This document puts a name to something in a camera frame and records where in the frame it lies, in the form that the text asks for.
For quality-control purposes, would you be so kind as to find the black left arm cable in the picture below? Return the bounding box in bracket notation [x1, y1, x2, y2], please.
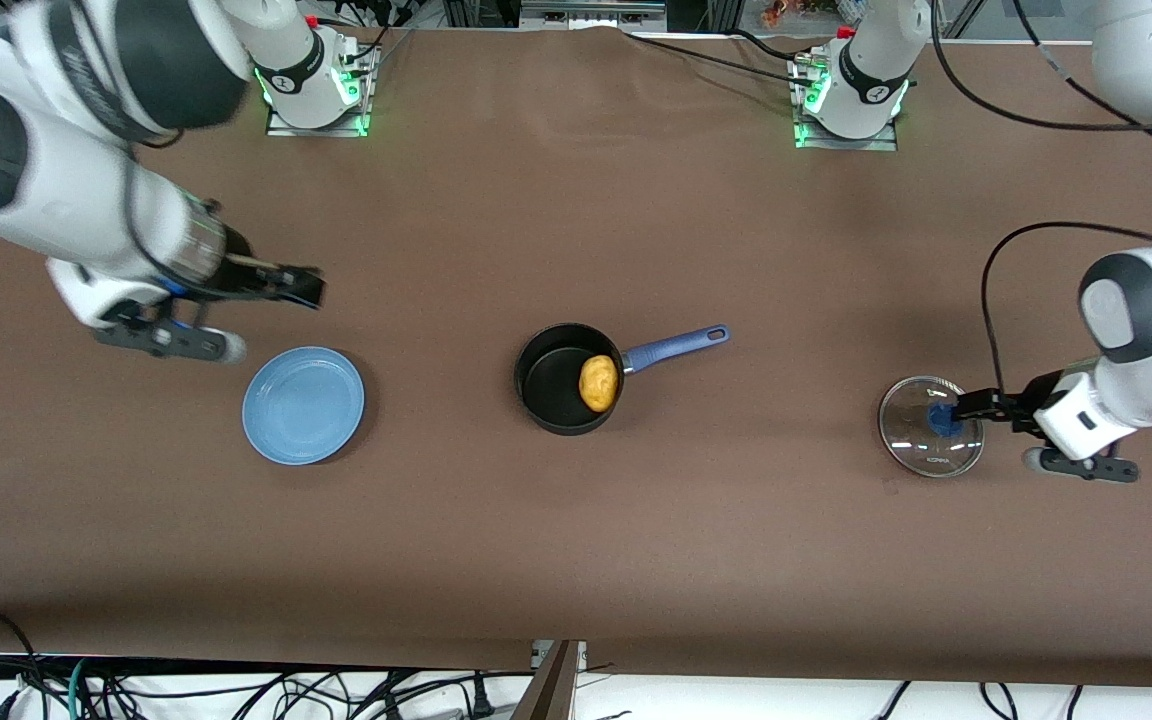
[930, 0, 1152, 397]

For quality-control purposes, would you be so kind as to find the blue round plate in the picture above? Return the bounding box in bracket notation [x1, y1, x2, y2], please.
[240, 346, 366, 467]

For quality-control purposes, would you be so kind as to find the brown table cover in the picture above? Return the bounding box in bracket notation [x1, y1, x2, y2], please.
[0, 18, 1152, 691]

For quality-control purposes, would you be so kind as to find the grey metal frame bar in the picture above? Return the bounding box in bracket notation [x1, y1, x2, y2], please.
[519, 0, 669, 31]

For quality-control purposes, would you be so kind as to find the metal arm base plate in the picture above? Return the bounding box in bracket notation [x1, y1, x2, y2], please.
[793, 52, 900, 152]
[265, 40, 371, 138]

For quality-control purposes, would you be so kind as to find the black cable on table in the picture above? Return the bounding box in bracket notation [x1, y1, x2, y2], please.
[626, 35, 817, 89]
[724, 28, 819, 63]

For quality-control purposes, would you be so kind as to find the glass lid with blue knob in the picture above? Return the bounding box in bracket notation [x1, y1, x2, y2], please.
[878, 375, 986, 479]

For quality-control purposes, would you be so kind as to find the grey metal post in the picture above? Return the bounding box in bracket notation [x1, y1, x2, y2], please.
[509, 640, 589, 720]

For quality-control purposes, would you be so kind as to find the black pot with blue handle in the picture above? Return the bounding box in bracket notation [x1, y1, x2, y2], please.
[513, 322, 732, 437]

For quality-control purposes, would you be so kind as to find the yellow potato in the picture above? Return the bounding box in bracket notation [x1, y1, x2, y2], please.
[577, 354, 621, 414]

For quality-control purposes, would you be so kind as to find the black base cable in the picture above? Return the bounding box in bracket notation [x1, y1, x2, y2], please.
[316, 0, 419, 63]

